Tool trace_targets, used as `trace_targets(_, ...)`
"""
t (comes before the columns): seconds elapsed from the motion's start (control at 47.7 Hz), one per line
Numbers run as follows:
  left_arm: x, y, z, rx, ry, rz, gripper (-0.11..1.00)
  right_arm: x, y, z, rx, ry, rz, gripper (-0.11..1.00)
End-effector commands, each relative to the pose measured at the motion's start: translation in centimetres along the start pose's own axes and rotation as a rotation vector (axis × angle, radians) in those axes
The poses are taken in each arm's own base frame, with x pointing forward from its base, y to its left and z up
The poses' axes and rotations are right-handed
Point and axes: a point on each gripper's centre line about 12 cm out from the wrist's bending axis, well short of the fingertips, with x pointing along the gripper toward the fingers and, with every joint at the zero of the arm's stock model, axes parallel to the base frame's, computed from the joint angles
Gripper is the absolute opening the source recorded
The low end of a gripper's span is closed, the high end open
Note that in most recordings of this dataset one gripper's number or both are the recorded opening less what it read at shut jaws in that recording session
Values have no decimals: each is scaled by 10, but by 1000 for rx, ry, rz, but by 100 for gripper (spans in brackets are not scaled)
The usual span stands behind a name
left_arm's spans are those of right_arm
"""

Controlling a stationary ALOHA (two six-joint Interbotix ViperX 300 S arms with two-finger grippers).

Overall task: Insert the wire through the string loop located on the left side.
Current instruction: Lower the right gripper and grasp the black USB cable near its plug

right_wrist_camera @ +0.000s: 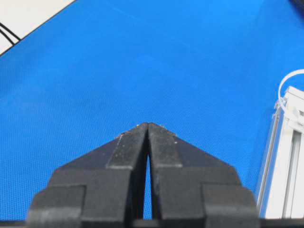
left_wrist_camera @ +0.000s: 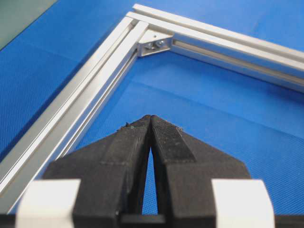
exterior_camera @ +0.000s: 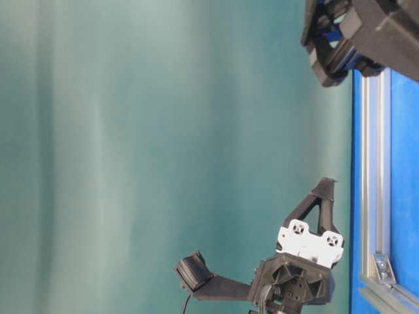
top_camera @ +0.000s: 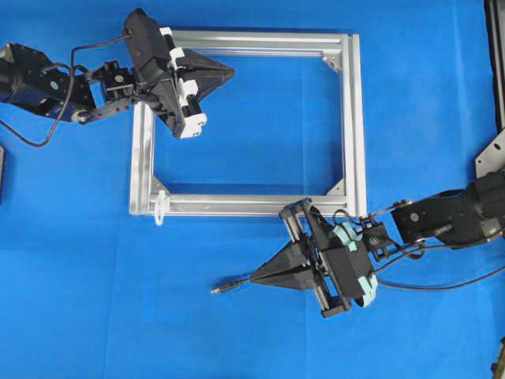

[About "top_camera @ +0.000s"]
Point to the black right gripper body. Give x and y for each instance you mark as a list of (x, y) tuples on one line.
[(340, 263)]

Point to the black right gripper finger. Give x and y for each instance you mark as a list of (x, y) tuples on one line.
[(300, 279), (291, 260)]

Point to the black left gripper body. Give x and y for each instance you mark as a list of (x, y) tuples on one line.
[(171, 97)]

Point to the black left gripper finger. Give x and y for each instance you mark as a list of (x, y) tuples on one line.
[(208, 80), (197, 63)]

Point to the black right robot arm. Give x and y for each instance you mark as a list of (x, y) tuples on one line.
[(458, 218)]

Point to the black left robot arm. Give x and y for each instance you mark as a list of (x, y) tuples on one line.
[(69, 93)]

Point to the white zip tie loop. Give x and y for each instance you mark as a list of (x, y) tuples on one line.
[(162, 205)]

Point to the black box at left edge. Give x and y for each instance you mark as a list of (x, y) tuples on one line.
[(2, 168)]

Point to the yellow object at bottom right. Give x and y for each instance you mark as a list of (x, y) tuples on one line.
[(498, 367)]

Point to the silver aluminium extrusion frame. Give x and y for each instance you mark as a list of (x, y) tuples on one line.
[(341, 52)]

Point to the black rail at right edge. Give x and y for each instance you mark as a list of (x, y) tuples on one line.
[(494, 12)]

